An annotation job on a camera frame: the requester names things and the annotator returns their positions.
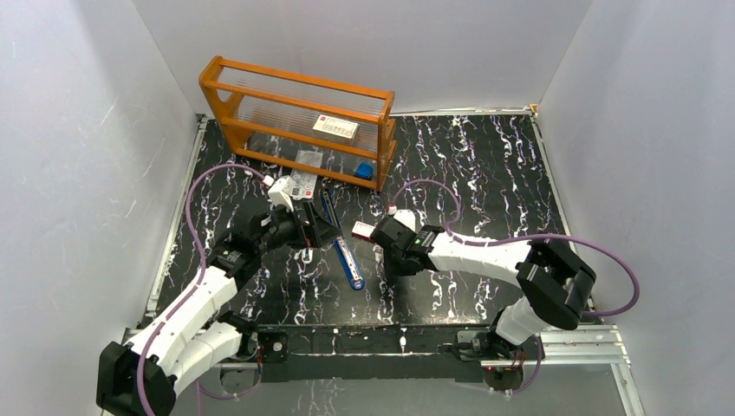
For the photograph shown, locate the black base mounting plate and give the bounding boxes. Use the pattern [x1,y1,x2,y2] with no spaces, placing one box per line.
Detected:
[204,324,543,386]

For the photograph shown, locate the red white staple box sleeve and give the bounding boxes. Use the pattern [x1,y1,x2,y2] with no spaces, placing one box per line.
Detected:
[351,221,374,242]

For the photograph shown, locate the small blue cube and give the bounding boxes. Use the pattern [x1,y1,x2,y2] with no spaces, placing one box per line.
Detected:
[354,162,374,180]

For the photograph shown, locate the aluminium frame rail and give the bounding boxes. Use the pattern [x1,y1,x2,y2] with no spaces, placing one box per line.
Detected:
[238,325,628,377]

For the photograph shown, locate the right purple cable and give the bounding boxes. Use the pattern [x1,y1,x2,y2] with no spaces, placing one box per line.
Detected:
[390,179,641,397]

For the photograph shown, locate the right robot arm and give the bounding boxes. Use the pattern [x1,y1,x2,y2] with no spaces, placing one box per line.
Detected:
[369,210,596,361]

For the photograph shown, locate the blue stapler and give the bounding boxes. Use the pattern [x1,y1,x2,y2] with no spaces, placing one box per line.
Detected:
[319,188,365,290]

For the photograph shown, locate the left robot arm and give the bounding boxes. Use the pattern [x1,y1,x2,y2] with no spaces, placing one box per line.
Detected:
[96,178,340,415]

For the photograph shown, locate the orange wooden shelf rack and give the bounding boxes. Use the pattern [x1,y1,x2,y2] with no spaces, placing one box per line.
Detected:
[198,55,397,191]

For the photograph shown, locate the clear plastic label packet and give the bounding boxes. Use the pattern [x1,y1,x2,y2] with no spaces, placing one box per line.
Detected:
[289,150,323,200]

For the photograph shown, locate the white staple box on shelf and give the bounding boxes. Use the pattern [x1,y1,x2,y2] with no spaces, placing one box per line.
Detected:
[312,114,359,145]

